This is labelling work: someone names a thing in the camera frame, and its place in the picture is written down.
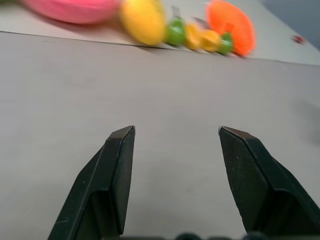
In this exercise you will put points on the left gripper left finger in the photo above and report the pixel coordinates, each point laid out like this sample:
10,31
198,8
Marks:
100,190

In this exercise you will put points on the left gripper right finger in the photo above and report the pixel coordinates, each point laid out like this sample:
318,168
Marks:
262,190

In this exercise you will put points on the small yellow fruit charm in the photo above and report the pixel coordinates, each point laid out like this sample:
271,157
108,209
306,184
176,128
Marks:
211,41
193,37

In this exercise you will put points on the small red object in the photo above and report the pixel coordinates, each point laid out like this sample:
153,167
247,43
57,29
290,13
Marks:
298,39

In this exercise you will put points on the small green fruit charm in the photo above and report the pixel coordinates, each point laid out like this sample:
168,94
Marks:
176,32
226,45

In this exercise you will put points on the pink plush toy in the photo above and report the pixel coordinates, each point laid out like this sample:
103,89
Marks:
75,10

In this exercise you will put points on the yellow plush toy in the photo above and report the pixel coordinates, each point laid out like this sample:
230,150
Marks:
145,21

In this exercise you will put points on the orange plush toy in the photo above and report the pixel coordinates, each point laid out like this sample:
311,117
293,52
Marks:
232,25

